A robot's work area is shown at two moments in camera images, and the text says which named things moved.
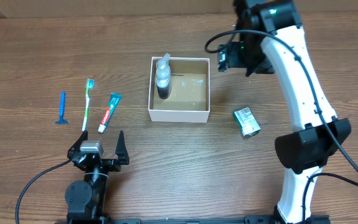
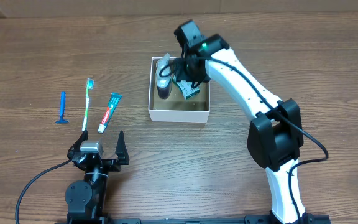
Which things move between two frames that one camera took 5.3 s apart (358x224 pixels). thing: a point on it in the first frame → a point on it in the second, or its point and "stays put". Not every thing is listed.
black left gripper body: [109, 165] stays put
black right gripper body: [253, 58] → [189, 71]
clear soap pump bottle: [163, 79] stays put
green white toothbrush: [90, 85] stays put
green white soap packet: [247, 121] → [188, 89]
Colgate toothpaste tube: [114, 99] stays put
